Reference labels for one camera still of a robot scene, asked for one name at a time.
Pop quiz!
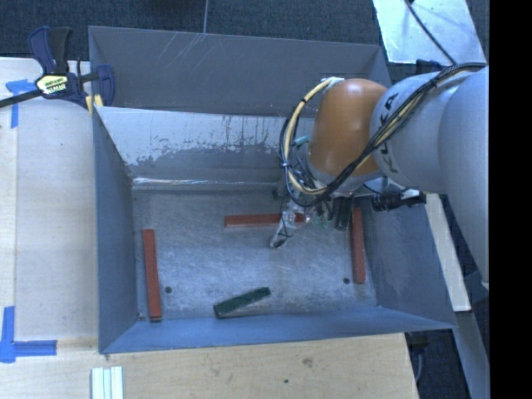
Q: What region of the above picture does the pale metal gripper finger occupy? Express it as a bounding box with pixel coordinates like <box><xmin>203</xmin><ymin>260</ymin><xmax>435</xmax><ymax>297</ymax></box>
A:
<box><xmin>275</xmin><ymin>218</ymin><xmax>303</xmax><ymax>249</ymax></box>
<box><xmin>269</xmin><ymin>211</ymin><xmax>294</xmax><ymax>249</ymax></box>

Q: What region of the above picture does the red-brown flat block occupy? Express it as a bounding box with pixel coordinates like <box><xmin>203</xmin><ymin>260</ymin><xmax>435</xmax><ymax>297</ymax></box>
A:
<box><xmin>349</xmin><ymin>206</ymin><xmax>368</xmax><ymax>285</ymax></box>
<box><xmin>141</xmin><ymin>228</ymin><xmax>164</xmax><ymax>323</ymax></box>
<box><xmin>224</xmin><ymin>212</ymin><xmax>307</xmax><ymax>229</ymax></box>

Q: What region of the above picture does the grey metal bin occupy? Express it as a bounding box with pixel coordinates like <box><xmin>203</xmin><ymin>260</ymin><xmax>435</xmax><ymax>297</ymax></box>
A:
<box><xmin>87</xmin><ymin>25</ymin><xmax>459</xmax><ymax>355</ymax></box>

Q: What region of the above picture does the dark green flat block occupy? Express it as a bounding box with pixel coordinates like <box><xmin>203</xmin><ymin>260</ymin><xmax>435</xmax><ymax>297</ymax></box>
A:
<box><xmin>212</xmin><ymin>286</ymin><xmax>273</xmax><ymax>320</ymax></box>

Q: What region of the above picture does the pale wood board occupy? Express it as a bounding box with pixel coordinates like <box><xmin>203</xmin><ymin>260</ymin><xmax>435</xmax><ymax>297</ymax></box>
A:
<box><xmin>13</xmin><ymin>97</ymin><xmax>101</xmax><ymax>343</ymax></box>

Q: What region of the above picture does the black cylinder on white bracket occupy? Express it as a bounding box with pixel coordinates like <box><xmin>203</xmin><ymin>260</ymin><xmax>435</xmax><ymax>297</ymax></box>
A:
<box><xmin>371</xmin><ymin>189</ymin><xmax>428</xmax><ymax>214</ymax></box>

